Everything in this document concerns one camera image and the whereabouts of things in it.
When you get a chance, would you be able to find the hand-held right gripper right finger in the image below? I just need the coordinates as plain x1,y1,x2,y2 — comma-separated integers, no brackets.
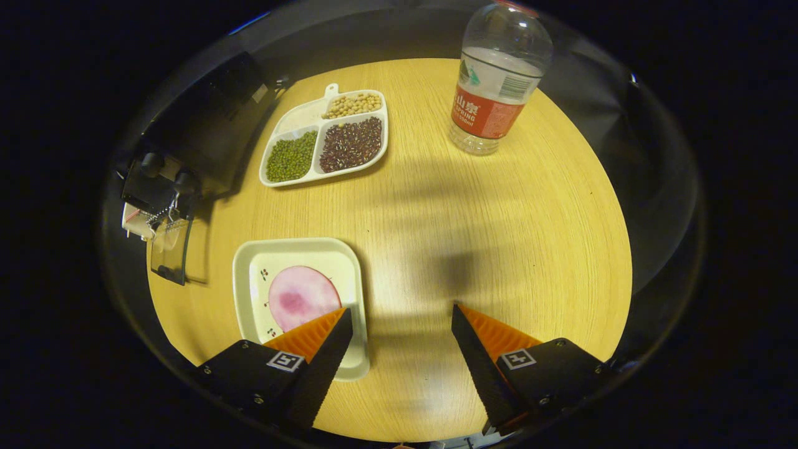
451,304,612,437

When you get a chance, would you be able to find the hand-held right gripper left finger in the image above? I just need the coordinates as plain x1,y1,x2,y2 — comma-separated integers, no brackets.
197,307,354,432

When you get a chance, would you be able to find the pink round food slice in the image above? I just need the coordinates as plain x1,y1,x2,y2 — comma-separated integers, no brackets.
268,266,342,333

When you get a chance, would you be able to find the cream square plate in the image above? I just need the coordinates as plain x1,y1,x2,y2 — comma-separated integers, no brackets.
233,237,370,382

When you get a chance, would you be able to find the pile of green mung beans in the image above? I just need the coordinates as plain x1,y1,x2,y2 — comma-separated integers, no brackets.
266,130,318,183

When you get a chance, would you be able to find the pile of dark red beans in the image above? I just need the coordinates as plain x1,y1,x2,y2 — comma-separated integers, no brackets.
319,117,383,173

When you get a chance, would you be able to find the white divided tray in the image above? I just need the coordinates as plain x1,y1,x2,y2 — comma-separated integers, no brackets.
259,83,390,188

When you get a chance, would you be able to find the pile of white grains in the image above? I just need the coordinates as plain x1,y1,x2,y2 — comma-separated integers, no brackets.
276,103,326,135

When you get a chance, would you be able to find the pile of yellow soybeans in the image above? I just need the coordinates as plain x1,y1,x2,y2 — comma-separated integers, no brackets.
322,92,382,120

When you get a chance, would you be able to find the clear water bottle red label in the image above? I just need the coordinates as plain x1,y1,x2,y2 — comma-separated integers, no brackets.
449,0,554,156

